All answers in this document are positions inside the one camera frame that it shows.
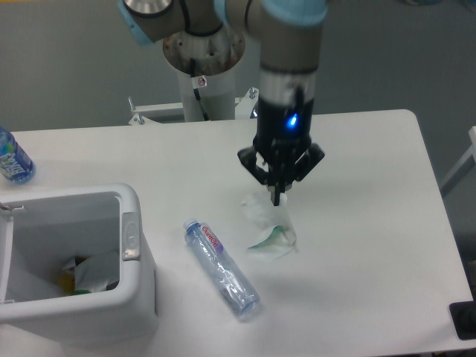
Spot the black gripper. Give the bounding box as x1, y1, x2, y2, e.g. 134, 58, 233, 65
237, 99, 325, 206

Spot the white paper carton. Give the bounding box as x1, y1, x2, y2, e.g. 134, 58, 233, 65
241, 192, 297, 262

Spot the clear plastic water bottle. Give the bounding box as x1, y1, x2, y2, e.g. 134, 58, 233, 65
183, 219, 260, 319

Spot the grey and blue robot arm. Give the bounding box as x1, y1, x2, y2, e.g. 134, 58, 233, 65
118, 1, 327, 205

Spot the trash inside the can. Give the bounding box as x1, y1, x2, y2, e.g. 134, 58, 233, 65
56, 251, 120, 296

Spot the white plastic trash can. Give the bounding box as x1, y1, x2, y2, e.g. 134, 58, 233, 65
1, 184, 158, 345

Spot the black clamp at table edge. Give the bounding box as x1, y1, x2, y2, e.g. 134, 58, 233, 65
449, 300, 475, 341

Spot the blue labelled drink bottle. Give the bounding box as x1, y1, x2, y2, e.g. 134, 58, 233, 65
1, 127, 36, 184

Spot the white metal base frame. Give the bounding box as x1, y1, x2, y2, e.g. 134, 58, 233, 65
128, 87, 260, 126

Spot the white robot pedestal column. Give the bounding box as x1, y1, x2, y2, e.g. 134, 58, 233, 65
163, 26, 245, 122

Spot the black cable on pedestal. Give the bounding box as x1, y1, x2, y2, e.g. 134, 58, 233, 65
189, 57, 210, 122

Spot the white frame at right edge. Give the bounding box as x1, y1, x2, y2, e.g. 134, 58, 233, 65
440, 126, 475, 197

